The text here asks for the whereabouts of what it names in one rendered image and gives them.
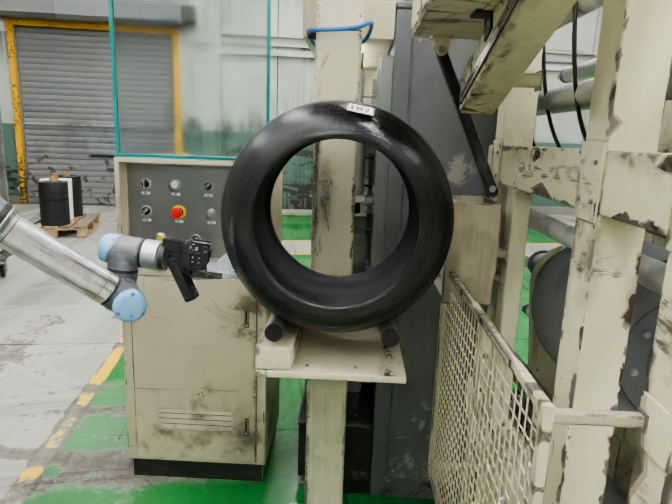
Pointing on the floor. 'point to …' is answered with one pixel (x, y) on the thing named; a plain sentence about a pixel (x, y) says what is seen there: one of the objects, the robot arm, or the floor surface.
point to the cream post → (332, 237)
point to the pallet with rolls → (63, 206)
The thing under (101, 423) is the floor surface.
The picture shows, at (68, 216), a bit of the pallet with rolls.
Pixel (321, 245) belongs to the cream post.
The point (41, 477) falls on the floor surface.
